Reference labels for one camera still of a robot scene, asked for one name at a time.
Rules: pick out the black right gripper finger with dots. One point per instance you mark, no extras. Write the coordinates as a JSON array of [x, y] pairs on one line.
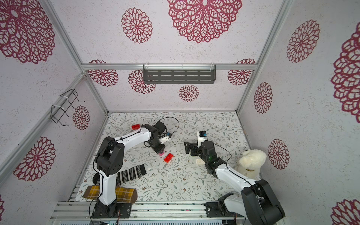
[[189, 147], [195, 152]]

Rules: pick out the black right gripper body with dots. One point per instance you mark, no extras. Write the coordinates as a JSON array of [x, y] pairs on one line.
[[195, 149]]

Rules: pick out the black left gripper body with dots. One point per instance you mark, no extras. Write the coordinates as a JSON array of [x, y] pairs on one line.
[[157, 146]]

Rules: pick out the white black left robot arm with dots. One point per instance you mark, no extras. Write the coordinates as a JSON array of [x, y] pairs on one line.
[[110, 156]]

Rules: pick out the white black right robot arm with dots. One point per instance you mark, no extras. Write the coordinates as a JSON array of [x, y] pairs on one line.
[[258, 202]]

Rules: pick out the cream lego plate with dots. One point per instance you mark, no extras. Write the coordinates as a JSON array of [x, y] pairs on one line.
[[199, 161]]

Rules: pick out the red curved lego brick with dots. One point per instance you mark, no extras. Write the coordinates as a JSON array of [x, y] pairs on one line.
[[136, 127]]

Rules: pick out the white plush toy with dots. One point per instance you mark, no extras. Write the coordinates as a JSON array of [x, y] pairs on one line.
[[250, 163]]

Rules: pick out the black white striped sock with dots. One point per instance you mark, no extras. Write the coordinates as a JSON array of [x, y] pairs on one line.
[[130, 174]]

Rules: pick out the yellow brown plaid sock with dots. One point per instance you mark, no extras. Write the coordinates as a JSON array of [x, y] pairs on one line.
[[124, 195]]

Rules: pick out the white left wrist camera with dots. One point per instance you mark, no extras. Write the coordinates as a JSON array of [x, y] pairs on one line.
[[166, 137]]

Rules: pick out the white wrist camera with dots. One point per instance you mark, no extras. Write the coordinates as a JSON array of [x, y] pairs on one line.
[[166, 137], [201, 137]]

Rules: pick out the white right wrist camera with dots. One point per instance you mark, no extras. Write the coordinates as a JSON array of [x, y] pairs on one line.
[[201, 137]]

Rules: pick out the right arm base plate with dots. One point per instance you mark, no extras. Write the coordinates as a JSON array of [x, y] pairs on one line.
[[218, 210]]

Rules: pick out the dark grey wall shelf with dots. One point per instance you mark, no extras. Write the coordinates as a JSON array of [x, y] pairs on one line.
[[179, 74]]

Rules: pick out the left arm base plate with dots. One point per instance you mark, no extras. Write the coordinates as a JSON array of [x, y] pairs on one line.
[[114, 210]]

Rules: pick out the black wire wall rack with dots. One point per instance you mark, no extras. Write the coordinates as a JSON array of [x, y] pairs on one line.
[[59, 111]]

